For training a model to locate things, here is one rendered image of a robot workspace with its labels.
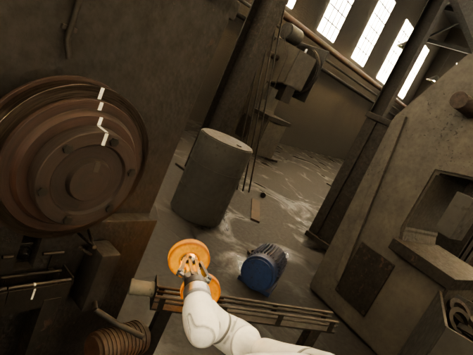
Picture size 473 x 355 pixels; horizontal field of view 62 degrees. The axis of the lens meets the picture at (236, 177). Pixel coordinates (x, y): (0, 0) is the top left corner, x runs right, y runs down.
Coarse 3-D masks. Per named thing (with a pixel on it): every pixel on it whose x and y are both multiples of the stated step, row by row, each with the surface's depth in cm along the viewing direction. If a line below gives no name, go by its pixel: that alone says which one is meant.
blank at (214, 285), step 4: (212, 276) 151; (212, 280) 150; (216, 280) 151; (208, 284) 150; (212, 284) 150; (216, 284) 151; (180, 288) 151; (212, 288) 151; (216, 288) 151; (180, 292) 150; (212, 292) 152; (216, 292) 152; (212, 296) 152; (216, 296) 153; (216, 300) 153
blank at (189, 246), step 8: (184, 240) 144; (192, 240) 144; (176, 248) 142; (184, 248) 143; (192, 248) 143; (200, 248) 144; (168, 256) 144; (176, 256) 143; (200, 256) 145; (208, 256) 146; (168, 264) 144; (176, 264) 145; (208, 264) 147; (176, 272) 146; (184, 272) 146
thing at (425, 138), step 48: (432, 96) 307; (384, 144) 331; (432, 144) 300; (384, 192) 323; (432, 192) 306; (336, 240) 350; (384, 240) 316; (432, 240) 339; (336, 288) 339; (384, 288) 309; (432, 288) 282; (384, 336) 302
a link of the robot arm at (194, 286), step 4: (188, 284) 125; (192, 284) 124; (196, 284) 124; (200, 284) 124; (204, 284) 125; (184, 288) 125; (188, 288) 123; (192, 288) 122; (196, 288) 122; (200, 288) 122; (204, 288) 123; (208, 288) 125; (184, 292) 123; (188, 292) 121; (208, 292) 122; (184, 296) 122
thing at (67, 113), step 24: (24, 120) 93; (48, 120) 95; (72, 120) 98; (96, 120) 102; (120, 120) 110; (24, 144) 93; (0, 168) 93; (24, 168) 95; (0, 192) 96; (24, 192) 98; (24, 216) 103
